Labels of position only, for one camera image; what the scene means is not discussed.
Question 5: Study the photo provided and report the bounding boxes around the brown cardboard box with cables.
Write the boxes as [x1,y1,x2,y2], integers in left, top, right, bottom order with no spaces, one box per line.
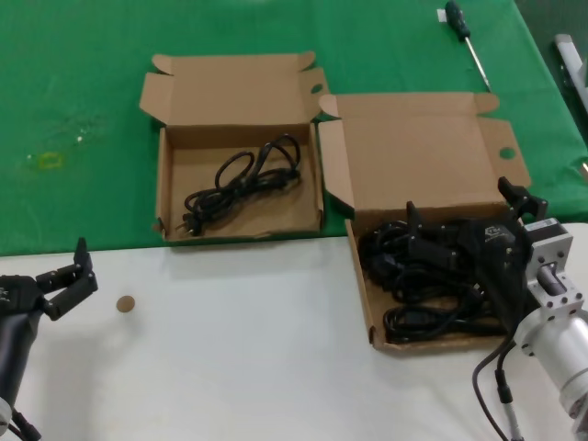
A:
[316,91,534,355]

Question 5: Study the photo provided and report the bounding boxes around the grey metal bracket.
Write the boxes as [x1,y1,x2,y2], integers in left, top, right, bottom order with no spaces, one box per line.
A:
[553,33,588,116]

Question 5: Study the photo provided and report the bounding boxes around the green handled screwdriver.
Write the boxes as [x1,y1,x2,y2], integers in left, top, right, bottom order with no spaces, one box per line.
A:
[444,0,492,92]

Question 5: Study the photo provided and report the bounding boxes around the black power cable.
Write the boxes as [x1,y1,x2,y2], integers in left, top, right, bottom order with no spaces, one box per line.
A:
[382,293,512,345]
[357,220,489,303]
[173,132,303,239]

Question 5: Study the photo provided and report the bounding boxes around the grey right arm cable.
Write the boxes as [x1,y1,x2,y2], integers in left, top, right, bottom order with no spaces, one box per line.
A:
[471,340,518,441]

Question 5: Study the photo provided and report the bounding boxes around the empty brown cardboard box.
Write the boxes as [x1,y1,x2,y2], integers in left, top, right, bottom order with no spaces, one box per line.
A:
[139,50,331,242]

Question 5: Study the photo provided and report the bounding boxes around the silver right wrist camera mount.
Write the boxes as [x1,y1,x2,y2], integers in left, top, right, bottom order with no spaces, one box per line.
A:
[523,219,576,318]

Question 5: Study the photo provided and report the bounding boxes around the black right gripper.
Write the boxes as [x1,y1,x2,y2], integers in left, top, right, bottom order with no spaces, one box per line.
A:
[406,175,550,333]

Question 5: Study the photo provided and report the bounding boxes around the black connector cable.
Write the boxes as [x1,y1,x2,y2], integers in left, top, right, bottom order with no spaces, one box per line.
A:
[493,342,526,441]

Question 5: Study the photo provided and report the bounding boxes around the green table cloth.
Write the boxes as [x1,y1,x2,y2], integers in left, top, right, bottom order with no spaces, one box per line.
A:
[0,0,588,257]

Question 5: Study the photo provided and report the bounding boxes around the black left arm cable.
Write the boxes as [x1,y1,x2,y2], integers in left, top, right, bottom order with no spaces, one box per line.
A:
[0,406,42,441]

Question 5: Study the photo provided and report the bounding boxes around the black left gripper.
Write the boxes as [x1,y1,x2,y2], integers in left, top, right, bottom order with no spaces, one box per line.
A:
[0,236,100,406]

